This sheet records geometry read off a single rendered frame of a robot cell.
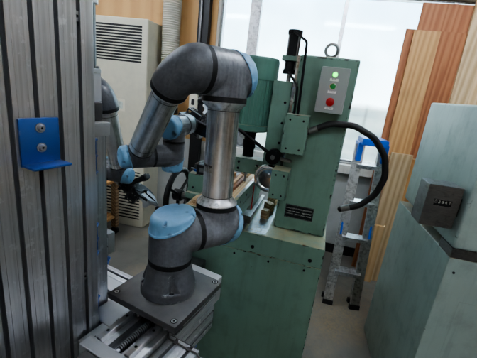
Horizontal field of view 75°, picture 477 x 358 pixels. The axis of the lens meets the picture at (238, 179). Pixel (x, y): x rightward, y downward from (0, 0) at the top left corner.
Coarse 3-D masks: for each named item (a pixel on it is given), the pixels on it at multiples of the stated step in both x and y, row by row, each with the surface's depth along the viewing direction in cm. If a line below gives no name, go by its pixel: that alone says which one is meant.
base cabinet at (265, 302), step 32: (224, 256) 135; (256, 256) 131; (224, 288) 140; (256, 288) 135; (288, 288) 131; (224, 320) 144; (256, 320) 139; (288, 320) 134; (224, 352) 149; (256, 352) 143; (288, 352) 138
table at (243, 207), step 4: (256, 188) 157; (188, 192) 147; (192, 192) 147; (196, 192) 148; (200, 192) 140; (252, 192) 148; (256, 192) 160; (188, 196) 147; (192, 196) 147; (248, 200) 143; (188, 204) 125; (244, 204) 135; (248, 204) 145; (244, 208) 137
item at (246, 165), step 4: (236, 156) 142; (240, 156) 143; (244, 156) 144; (236, 160) 143; (240, 160) 142; (244, 160) 142; (248, 160) 141; (252, 160) 140; (256, 160) 140; (260, 160) 140; (236, 164) 143; (240, 164) 143; (244, 164) 142; (248, 164) 141; (252, 164) 141; (260, 164) 140; (236, 168) 144; (240, 168) 143; (244, 168) 143; (248, 168) 142; (252, 168) 141; (244, 172) 143; (248, 172) 142; (252, 172) 142
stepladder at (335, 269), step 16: (368, 144) 193; (384, 144) 191; (352, 160) 202; (352, 176) 203; (352, 192) 204; (368, 208) 203; (368, 224) 204; (336, 240) 209; (352, 240) 205; (368, 240) 206; (336, 256) 210; (336, 272) 209; (352, 272) 209; (352, 288) 212; (352, 304) 213
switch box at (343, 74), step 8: (328, 72) 110; (344, 72) 109; (320, 80) 112; (328, 80) 111; (344, 80) 110; (320, 88) 112; (328, 88) 112; (336, 88) 111; (344, 88) 110; (320, 96) 113; (328, 96) 112; (336, 96) 112; (344, 96) 111; (320, 104) 114; (336, 104) 112; (328, 112) 114; (336, 112) 113
